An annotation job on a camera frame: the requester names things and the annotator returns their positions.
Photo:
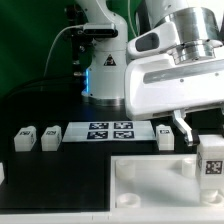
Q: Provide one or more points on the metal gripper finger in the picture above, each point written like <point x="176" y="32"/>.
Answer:
<point x="190" y="136"/>

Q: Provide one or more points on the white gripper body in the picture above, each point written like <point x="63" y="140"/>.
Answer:
<point x="155" y="86"/>

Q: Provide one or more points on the white square tabletop part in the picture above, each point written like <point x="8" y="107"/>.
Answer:
<point x="159" y="181"/>

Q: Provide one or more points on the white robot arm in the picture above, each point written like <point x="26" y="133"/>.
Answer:
<point x="187" y="30"/>

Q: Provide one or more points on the sheet with four tags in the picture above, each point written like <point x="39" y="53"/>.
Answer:
<point x="109" y="131"/>

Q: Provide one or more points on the white block left edge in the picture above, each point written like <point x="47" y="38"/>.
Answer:
<point x="2" y="176"/>

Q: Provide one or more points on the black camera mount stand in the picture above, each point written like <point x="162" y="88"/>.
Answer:
<point x="79" y="42"/>

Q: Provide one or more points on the white front rail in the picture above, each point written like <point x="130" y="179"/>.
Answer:
<point x="100" y="218"/>

